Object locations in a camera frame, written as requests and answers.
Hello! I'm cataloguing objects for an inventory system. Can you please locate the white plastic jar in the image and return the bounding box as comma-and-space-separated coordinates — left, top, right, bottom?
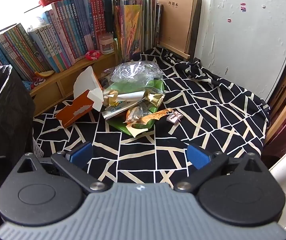
98, 34, 115, 55

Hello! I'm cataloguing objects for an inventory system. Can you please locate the gold candy wrapper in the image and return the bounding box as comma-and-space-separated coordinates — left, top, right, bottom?
143, 92, 166, 108

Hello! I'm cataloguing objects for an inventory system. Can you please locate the yellow banana toy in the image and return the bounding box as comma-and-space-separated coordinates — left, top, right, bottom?
35, 70, 55, 78

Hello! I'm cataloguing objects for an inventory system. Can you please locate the orange printed wrapper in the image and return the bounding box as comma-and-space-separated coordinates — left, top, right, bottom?
139, 108, 175, 125

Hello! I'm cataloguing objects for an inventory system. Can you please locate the brown paper notebook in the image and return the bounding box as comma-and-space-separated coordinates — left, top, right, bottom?
157, 0, 199, 55

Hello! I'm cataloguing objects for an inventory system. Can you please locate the clear plastic bag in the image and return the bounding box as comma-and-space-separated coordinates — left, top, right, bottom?
100, 61, 163, 93

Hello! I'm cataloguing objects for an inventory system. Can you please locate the small pink paper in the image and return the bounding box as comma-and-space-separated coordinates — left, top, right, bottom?
167, 110, 183, 123

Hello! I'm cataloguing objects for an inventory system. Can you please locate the wooden easel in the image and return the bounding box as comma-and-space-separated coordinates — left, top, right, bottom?
157, 42, 191, 61

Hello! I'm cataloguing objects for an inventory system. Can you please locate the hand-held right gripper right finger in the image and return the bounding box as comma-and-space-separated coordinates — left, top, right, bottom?
173, 143, 264, 193

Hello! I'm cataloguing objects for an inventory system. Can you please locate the black trash bag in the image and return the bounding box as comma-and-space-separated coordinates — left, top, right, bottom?
0, 65, 36, 220

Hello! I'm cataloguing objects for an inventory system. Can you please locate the orange and white cardboard box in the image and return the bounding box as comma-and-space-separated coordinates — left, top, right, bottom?
55, 66, 105, 128

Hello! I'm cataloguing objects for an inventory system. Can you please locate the wooden desk shelf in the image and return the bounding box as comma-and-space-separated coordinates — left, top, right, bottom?
29, 51, 120, 117

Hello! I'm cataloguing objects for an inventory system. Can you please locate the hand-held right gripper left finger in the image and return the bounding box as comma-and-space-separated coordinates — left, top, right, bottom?
16, 142, 110, 193

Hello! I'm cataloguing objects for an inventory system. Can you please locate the red and white knot charm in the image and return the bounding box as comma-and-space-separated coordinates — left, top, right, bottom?
31, 77, 45, 88

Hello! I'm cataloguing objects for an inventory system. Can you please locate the green snack bag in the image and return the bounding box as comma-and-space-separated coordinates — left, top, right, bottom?
102, 80, 165, 135

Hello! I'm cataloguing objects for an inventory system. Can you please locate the row of thin magazines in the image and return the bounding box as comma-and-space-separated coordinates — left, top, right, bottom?
112, 0, 163, 62

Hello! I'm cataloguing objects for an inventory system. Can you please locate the white bag with blue print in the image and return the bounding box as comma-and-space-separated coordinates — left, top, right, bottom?
102, 100, 143, 119

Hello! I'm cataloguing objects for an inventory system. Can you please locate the pink crochet flower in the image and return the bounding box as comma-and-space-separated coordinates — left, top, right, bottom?
85, 50, 101, 60

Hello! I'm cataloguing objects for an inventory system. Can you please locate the row of standing books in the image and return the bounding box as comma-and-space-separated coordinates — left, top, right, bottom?
0, 0, 113, 80

